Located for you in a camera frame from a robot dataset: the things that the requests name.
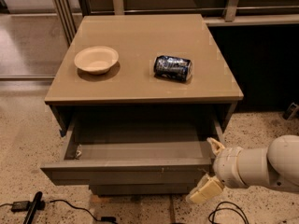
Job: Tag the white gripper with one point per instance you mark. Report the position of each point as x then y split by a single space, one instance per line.
226 166

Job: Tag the grey top drawer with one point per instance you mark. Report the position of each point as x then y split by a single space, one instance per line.
100 150

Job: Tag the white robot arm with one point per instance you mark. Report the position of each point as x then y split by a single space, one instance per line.
274 167

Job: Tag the grey drawer cabinet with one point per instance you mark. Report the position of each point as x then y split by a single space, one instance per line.
130 87

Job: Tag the dark object at right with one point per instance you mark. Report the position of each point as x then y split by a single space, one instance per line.
291 111

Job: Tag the crushed blue soda can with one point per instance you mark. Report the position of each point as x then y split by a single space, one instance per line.
173 67

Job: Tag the white paper bowl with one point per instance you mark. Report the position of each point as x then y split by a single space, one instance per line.
96 60

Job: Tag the black cylindrical tool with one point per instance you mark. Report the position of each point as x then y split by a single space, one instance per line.
36 204

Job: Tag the black power adapter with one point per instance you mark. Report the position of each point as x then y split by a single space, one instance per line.
20 206

